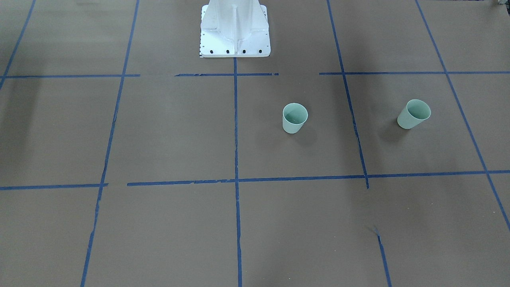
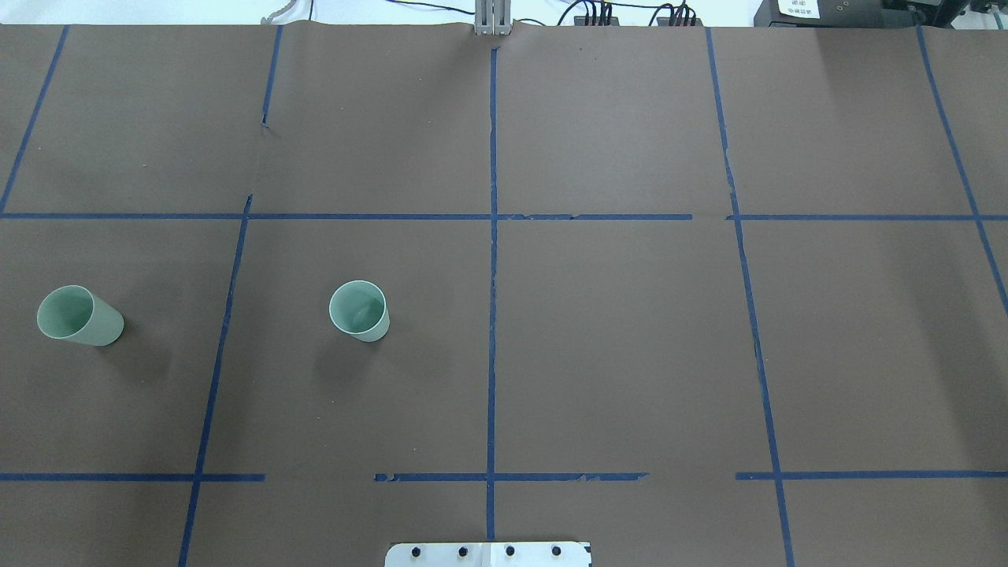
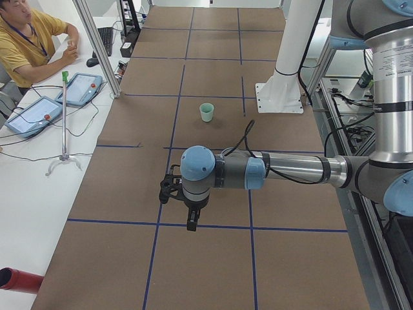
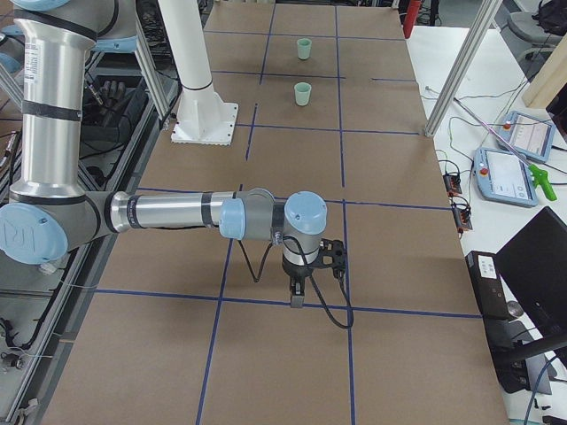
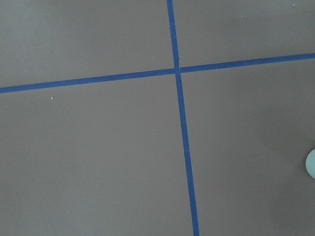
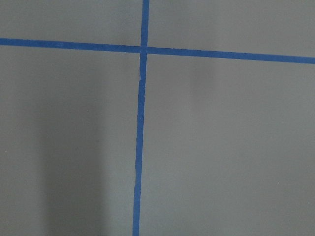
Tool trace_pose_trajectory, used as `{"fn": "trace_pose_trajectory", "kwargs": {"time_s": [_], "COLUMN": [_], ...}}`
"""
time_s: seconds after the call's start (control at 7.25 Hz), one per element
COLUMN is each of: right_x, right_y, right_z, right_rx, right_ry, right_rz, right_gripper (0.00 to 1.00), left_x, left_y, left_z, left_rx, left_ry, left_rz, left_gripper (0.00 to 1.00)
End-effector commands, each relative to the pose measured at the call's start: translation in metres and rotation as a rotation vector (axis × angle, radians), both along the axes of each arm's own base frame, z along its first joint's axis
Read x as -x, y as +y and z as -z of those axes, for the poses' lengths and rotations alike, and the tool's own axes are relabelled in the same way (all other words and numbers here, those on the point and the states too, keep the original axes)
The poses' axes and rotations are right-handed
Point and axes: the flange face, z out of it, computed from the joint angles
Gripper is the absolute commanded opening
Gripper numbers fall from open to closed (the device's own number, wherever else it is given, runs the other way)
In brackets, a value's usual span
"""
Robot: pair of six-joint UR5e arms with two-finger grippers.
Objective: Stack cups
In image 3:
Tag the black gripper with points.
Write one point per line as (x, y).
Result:
(195, 205)

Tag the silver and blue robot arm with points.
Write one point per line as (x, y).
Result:
(385, 176)

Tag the mint green cup on table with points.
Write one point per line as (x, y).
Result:
(206, 111)

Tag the brown cardboard table mat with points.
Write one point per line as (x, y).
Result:
(191, 81)

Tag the far blue teach pendant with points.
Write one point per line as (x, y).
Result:
(81, 88)

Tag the blue teach pendant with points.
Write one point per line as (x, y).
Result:
(81, 88)
(33, 119)

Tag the black box on table edge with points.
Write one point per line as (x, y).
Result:
(126, 49)

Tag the near blue teach pendant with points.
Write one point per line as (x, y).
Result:
(33, 119)

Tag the black computer mouse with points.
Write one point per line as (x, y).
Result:
(91, 62)

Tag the red cylinder tube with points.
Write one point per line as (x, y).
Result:
(20, 281)

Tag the black keyboard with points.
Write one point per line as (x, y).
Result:
(106, 35)

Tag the green box on shelf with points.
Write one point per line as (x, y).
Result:
(366, 80)

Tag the man in yellow shirt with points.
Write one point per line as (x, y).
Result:
(27, 45)

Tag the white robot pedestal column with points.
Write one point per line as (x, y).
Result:
(281, 93)

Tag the metal grabber stick green handle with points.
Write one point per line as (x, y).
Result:
(64, 158)

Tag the aluminium frame post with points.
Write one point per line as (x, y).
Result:
(97, 45)

